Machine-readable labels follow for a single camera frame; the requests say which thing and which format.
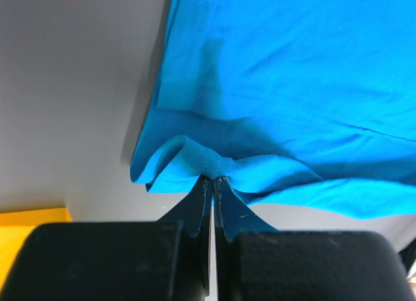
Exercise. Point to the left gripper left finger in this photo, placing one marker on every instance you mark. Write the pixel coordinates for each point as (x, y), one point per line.
(167, 259)

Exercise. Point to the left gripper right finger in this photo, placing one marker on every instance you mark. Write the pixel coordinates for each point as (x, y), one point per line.
(258, 262)

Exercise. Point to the blue t shirt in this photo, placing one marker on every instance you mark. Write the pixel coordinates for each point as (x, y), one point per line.
(296, 102)

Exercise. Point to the yellow folder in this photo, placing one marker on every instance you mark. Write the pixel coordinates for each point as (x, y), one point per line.
(16, 226)

